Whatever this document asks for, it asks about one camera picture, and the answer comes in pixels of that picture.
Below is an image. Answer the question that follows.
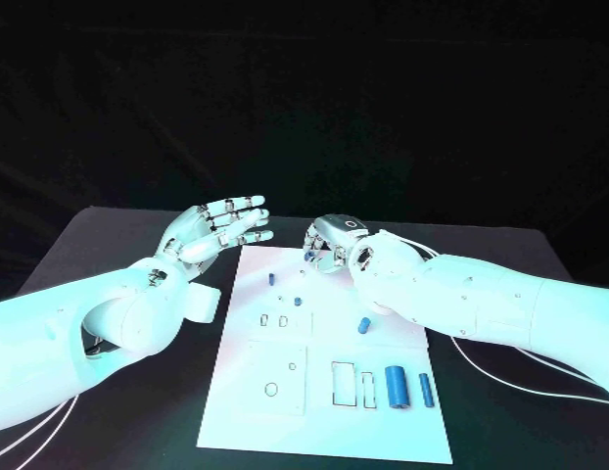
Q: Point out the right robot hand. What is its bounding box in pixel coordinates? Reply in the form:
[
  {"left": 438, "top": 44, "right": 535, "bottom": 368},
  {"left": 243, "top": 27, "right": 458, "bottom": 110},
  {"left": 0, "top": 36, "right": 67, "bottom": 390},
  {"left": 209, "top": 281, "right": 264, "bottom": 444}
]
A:
[{"left": 302, "top": 213, "right": 372, "bottom": 274}]

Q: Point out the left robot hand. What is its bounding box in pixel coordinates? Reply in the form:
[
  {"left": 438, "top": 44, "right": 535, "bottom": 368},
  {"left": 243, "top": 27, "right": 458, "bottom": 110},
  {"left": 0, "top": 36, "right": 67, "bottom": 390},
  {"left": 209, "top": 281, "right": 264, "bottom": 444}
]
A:
[{"left": 157, "top": 195, "right": 275, "bottom": 275}]

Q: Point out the white task board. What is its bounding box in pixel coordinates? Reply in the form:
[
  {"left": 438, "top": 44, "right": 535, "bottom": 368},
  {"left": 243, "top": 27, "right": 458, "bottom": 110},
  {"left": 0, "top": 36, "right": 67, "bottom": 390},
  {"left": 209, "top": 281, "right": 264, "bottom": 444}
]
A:
[{"left": 196, "top": 245, "right": 454, "bottom": 465}]

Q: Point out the large blue cylinder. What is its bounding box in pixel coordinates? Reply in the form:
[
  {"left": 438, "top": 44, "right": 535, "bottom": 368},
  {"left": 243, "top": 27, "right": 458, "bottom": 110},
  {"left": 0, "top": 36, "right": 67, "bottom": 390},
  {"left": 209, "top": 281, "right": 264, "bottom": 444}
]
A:
[{"left": 383, "top": 365, "right": 412, "bottom": 410}]

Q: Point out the thin long blue cylinder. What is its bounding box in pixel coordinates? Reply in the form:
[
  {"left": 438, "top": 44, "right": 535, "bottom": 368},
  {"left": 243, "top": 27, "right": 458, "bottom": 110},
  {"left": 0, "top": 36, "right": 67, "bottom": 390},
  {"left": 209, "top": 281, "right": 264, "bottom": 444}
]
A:
[{"left": 418, "top": 372, "right": 437, "bottom": 408}]

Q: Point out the white cable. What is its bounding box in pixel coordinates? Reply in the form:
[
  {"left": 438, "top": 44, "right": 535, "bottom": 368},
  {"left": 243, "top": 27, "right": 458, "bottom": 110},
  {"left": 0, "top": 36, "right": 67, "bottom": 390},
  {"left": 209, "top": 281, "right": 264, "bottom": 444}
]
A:
[
  {"left": 448, "top": 335, "right": 609, "bottom": 408},
  {"left": 383, "top": 229, "right": 441, "bottom": 259},
  {"left": 10, "top": 395, "right": 80, "bottom": 470},
  {"left": 513, "top": 346, "right": 602, "bottom": 388}
]

